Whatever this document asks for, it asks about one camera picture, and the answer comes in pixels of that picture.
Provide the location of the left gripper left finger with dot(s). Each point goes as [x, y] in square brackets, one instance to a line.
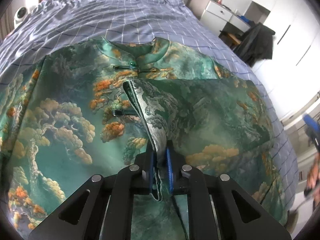
[101, 208]

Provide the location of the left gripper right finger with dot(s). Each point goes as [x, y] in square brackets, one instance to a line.
[218, 208]

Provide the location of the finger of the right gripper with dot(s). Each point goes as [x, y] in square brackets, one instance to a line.
[312, 126]

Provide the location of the green landscape print silk garment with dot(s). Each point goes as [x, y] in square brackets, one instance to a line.
[92, 107]

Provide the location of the right hand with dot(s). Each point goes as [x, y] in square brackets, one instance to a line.
[312, 181]

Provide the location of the white wardrobe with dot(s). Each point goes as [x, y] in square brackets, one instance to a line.
[291, 77]

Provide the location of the black jacket on chair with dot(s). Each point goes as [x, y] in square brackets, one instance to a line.
[256, 44]

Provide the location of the white desk with drawers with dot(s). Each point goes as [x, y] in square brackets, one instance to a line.
[216, 17]

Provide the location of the blue checked bed cover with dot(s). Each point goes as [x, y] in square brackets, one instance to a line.
[55, 24]

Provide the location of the white round fan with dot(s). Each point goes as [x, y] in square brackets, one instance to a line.
[21, 14]

